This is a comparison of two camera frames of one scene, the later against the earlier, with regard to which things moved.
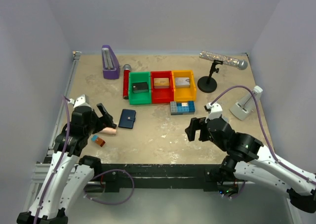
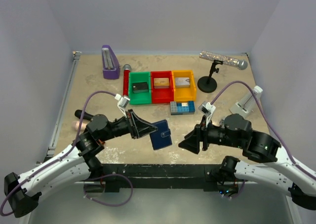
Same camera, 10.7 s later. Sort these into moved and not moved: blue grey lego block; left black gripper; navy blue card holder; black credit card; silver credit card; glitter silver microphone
Moved: left black gripper; navy blue card holder
Not moved: blue grey lego block; glitter silver microphone; black credit card; silver credit card
